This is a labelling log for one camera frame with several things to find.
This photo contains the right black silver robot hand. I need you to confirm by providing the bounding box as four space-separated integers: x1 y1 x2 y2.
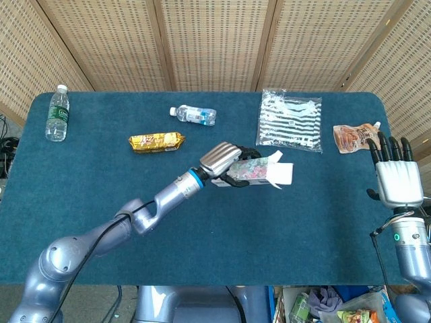
366 131 424 209

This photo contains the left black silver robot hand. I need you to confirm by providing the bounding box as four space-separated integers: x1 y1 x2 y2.
199 141 263 188

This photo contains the floral toothpaste box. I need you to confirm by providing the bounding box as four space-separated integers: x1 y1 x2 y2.
211 150 294 191

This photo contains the blue label small water bottle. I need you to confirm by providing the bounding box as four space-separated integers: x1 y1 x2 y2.
169 104 217 127

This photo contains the orange spout pouch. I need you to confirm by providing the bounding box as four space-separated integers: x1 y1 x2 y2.
333 121 385 155

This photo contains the gold biscuit packet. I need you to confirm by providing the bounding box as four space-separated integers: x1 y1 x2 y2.
128 131 187 154

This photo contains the striped shirt in plastic bag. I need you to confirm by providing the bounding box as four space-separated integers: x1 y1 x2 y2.
255 88 323 154

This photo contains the blue carpet table cover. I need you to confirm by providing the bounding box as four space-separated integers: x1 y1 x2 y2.
0 91 427 287

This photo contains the woven wooden folding screen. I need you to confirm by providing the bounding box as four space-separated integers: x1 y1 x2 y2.
0 0 431 171

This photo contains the purple cloth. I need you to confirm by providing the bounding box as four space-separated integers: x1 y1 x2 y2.
307 286 343 318

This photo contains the orange green snack bag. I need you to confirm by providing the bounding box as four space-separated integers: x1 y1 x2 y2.
336 308 380 323

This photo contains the grey robot torso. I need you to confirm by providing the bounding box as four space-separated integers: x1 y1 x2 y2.
133 285 270 323

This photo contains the green snack packet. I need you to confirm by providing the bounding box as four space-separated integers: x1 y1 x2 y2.
288 291 311 323

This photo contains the green label water bottle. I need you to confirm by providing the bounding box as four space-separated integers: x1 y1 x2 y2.
44 84 71 143

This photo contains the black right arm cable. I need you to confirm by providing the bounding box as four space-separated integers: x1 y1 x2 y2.
369 211 416 287

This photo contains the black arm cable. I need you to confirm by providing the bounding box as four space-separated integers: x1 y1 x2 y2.
369 211 416 287
49 199 160 323

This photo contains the black torso cable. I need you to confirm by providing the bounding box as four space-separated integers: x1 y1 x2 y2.
224 285 247 319

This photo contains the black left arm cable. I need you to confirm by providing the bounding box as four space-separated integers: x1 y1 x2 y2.
49 199 160 323

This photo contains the blue floor cable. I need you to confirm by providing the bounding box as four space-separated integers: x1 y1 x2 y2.
100 285 123 323

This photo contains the black cable bundle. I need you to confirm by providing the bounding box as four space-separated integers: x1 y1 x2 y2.
0 114 22 179

